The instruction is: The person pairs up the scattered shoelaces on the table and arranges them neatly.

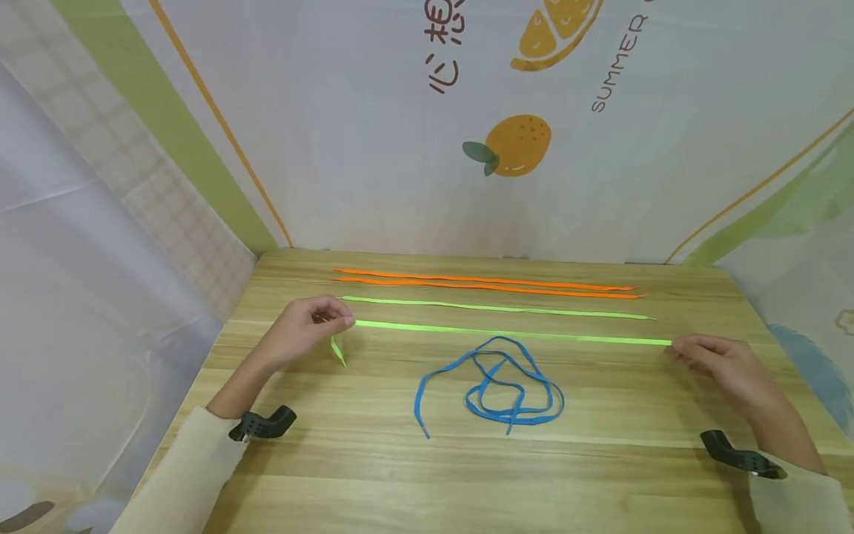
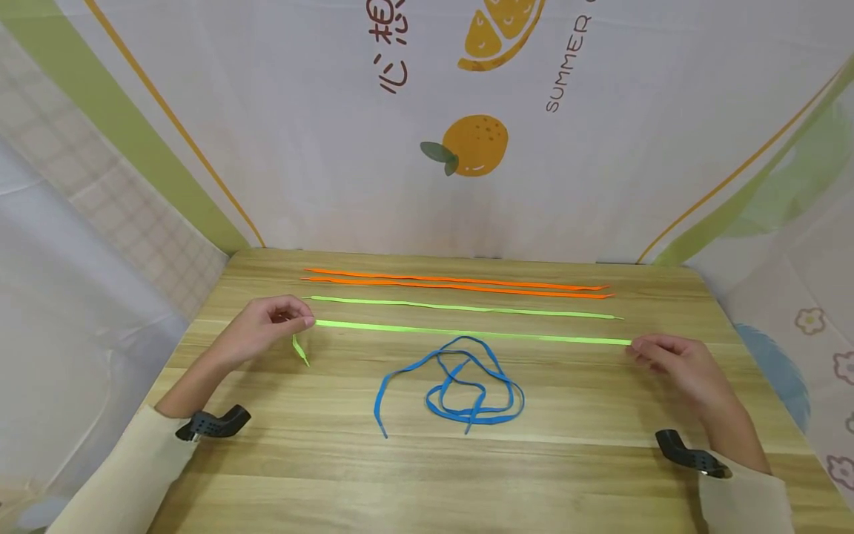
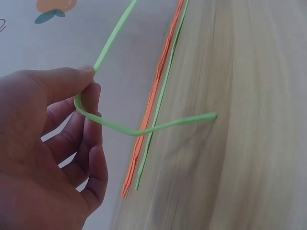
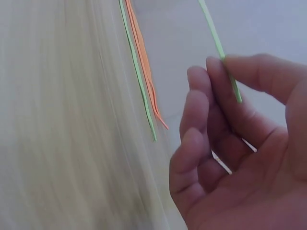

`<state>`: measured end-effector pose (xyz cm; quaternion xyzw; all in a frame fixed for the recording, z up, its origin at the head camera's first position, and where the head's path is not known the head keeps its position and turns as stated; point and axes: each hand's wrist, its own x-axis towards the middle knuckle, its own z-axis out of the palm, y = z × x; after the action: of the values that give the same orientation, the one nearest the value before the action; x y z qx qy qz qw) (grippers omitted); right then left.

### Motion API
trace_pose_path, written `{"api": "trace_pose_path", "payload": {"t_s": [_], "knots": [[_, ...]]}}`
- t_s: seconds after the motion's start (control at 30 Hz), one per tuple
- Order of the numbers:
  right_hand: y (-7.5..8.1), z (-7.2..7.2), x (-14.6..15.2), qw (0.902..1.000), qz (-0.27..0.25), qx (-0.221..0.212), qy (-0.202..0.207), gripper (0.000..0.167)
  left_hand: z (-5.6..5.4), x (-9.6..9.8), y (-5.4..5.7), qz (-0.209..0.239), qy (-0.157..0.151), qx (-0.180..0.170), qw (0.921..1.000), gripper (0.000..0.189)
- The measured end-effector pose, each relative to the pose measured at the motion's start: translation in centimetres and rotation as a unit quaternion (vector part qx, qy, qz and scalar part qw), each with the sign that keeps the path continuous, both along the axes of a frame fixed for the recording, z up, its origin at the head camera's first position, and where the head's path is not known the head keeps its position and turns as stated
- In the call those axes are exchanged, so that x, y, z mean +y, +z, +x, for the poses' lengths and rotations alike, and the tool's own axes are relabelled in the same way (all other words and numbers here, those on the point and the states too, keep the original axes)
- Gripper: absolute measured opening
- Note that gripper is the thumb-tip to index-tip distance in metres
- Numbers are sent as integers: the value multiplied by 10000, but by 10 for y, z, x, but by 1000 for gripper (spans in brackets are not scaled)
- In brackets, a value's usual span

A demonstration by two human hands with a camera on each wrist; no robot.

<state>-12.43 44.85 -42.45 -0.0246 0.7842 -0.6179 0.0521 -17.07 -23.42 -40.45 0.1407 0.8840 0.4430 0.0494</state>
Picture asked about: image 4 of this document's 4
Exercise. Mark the person's right hand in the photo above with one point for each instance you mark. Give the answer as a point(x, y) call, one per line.
point(259, 172)

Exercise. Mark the orange paper strip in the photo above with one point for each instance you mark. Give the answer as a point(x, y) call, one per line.
point(152, 99)
point(143, 60)

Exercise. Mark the green paper strip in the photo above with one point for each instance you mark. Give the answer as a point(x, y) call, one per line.
point(151, 121)
point(213, 33)
point(147, 119)

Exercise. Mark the person's right thumb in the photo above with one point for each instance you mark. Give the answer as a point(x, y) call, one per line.
point(263, 72)

